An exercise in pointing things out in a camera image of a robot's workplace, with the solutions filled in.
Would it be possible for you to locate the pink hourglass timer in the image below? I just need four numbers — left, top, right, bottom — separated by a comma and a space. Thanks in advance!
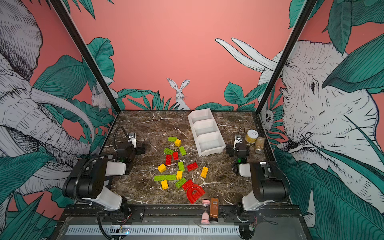
201, 200, 211, 225

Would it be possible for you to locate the white three-compartment bin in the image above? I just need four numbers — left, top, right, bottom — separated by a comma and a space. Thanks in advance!
188, 109, 226, 157

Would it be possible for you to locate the yellow lego brick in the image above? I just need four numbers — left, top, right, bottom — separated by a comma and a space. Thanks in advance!
175, 139, 181, 147
158, 164, 167, 173
201, 167, 209, 178
176, 171, 183, 180
161, 180, 169, 190

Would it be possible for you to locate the white perforated strip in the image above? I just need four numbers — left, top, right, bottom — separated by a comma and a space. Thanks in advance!
65, 225, 240, 236

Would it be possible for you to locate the brown rectangular bottle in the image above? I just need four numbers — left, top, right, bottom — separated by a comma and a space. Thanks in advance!
209, 198, 219, 222

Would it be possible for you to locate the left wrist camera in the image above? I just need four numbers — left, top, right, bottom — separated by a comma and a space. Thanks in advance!
128, 133, 137, 149

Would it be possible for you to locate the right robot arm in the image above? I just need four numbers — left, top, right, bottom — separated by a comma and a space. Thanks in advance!
226, 143, 291, 212

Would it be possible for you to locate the small red lego brick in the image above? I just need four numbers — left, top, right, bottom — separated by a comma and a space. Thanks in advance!
173, 152, 179, 161

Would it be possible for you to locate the long green lego brick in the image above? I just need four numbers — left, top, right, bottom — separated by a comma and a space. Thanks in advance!
154, 175, 177, 182

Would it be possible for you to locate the glass spice jar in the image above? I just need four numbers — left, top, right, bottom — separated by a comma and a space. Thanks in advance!
254, 137, 265, 154

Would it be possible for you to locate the red arch lego piece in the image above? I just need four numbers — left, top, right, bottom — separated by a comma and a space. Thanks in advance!
187, 184, 205, 205

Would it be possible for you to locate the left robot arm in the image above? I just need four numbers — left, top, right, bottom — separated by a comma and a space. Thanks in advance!
62, 142, 146, 215

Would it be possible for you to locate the long red lego brick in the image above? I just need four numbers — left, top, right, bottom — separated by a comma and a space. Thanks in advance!
165, 155, 172, 166

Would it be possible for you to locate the yellow lego brick front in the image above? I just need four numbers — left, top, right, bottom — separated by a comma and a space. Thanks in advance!
161, 180, 169, 190

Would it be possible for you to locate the black front rail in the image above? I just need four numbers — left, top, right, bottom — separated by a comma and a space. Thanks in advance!
58, 204, 305, 225

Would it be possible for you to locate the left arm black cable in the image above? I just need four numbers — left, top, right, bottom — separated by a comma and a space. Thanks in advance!
112, 125, 130, 151

